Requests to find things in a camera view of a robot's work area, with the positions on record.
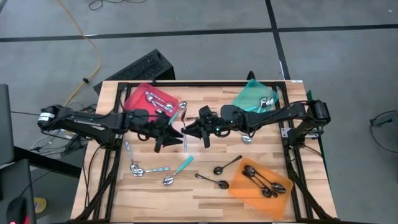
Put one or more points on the grey monitor panel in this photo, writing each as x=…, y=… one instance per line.
x=6, y=124

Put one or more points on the black spoon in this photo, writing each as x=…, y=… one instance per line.
x=249, y=170
x=279, y=187
x=223, y=184
x=218, y=170

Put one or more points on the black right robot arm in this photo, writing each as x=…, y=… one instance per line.
x=280, y=113

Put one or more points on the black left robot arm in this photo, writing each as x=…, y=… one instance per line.
x=84, y=119

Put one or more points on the silver aluminium bracket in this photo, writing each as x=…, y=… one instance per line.
x=285, y=132
x=312, y=135

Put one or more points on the teal translucent plastic bin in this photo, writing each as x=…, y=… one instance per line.
x=248, y=93

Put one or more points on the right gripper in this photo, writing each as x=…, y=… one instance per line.
x=210, y=119

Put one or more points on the yellow floor sticker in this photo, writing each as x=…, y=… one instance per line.
x=40, y=205

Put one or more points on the black perforated metal case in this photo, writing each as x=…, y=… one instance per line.
x=140, y=67

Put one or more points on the silver metal spoon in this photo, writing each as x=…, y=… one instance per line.
x=266, y=193

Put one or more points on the orange translucent plastic bin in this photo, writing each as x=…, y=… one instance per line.
x=273, y=205

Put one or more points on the red translucent plastic bin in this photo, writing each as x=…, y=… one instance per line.
x=136, y=99

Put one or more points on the black floor beam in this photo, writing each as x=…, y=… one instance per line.
x=46, y=161

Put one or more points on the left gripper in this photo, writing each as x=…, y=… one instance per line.
x=152, y=124

